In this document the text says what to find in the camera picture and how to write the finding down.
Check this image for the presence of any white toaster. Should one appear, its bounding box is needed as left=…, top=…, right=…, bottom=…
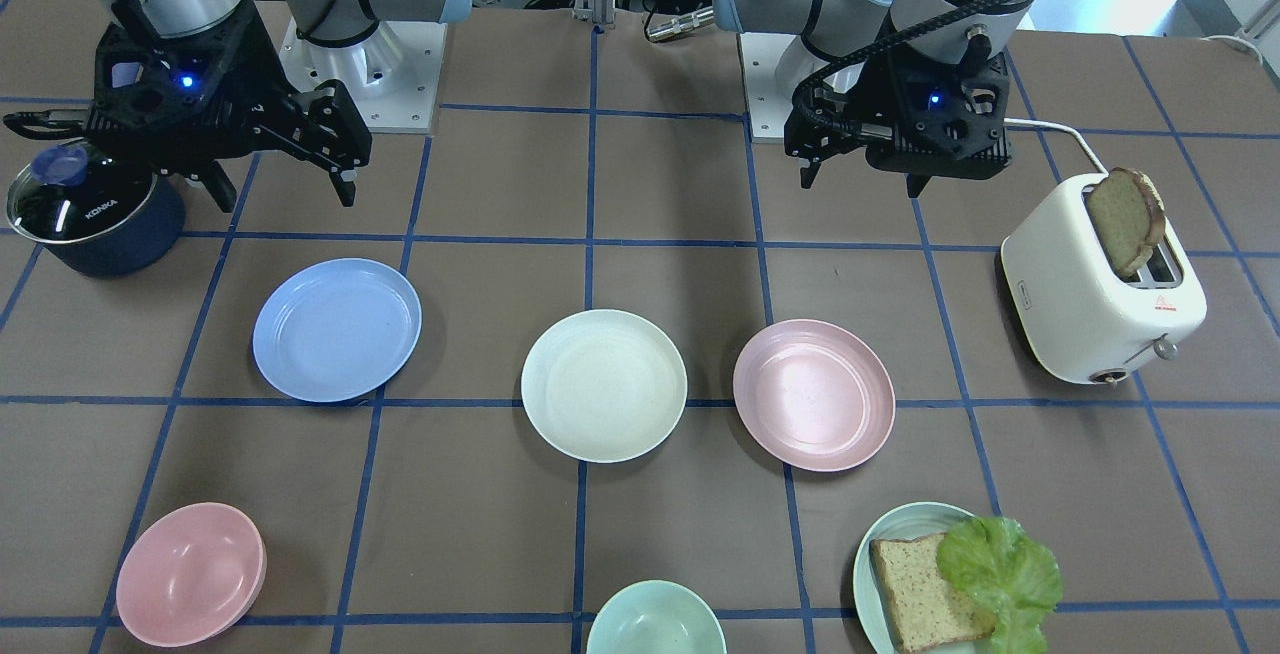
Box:
left=998, top=174, right=1207, bottom=384

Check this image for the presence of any white toaster power cable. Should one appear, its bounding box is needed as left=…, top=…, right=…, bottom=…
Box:
left=1004, top=116, right=1108, bottom=177

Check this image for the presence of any pink plate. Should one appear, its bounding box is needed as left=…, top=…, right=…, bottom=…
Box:
left=733, top=320, right=896, bottom=472

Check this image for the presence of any blue plate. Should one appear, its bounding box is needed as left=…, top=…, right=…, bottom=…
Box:
left=252, top=259, right=422, bottom=403

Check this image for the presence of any green bowl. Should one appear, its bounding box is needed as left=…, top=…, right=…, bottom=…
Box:
left=585, top=580, right=727, bottom=653

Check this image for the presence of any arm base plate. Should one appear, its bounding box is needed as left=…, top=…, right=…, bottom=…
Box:
left=279, top=20, right=449, bottom=134
left=739, top=33, right=797, bottom=145

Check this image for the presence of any pink bowl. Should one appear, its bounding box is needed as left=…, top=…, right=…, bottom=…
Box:
left=116, top=502, right=268, bottom=648

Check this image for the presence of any green lettuce leaf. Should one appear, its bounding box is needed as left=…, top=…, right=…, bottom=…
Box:
left=936, top=516, right=1064, bottom=653

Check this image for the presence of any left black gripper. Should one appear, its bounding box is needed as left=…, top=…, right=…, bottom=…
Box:
left=783, top=45, right=1012, bottom=198

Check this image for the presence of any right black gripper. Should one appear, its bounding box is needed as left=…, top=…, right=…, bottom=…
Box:
left=3, top=19, right=372, bottom=212

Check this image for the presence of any cream plate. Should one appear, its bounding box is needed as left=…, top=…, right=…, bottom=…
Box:
left=520, top=308, right=689, bottom=463

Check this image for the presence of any green plate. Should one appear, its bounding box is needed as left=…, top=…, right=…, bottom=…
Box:
left=852, top=502, right=995, bottom=653

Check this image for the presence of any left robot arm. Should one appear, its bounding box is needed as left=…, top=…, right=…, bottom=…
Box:
left=713, top=0, right=1034, bottom=198

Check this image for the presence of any bread slice on plate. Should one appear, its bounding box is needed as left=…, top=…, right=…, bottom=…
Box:
left=870, top=532, right=996, bottom=653

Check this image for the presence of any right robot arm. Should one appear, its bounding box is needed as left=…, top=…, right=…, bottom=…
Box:
left=3, top=0, right=474, bottom=212

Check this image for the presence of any toast slice in toaster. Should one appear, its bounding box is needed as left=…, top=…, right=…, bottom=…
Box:
left=1084, top=166, right=1167, bottom=280

